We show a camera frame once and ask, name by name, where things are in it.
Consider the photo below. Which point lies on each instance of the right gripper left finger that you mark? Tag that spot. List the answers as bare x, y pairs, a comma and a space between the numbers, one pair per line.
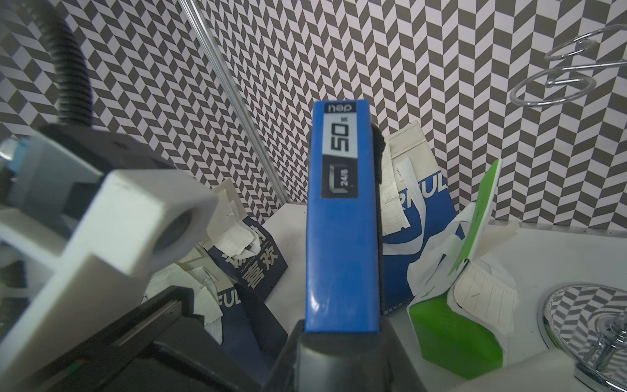
282, 376

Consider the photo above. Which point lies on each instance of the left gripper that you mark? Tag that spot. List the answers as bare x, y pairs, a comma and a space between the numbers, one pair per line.
160, 346

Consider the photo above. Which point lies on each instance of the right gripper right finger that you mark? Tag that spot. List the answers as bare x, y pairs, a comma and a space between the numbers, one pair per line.
403, 376

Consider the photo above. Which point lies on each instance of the navy tote bag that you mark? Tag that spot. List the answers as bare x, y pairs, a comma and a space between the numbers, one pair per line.
234, 316

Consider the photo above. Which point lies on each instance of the blue black stapler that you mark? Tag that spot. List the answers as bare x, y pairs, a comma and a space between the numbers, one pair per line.
342, 233

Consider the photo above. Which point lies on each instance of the royal blue tote bag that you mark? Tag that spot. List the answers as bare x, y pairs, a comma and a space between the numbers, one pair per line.
411, 255

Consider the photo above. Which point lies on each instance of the navy bag with white handles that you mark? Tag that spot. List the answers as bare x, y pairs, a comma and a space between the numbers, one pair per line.
258, 274

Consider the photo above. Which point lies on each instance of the blue cream tote bag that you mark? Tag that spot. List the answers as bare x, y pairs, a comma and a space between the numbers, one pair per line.
548, 371

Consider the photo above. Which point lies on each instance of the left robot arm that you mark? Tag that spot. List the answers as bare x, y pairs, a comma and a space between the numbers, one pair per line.
54, 63

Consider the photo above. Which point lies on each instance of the chrome mug tree stand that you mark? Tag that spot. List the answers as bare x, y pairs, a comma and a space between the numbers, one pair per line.
586, 321

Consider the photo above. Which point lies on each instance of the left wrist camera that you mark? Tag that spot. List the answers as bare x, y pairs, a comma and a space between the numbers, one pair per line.
87, 218

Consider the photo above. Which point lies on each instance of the aluminium corner post left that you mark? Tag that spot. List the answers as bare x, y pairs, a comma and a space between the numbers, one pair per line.
210, 47

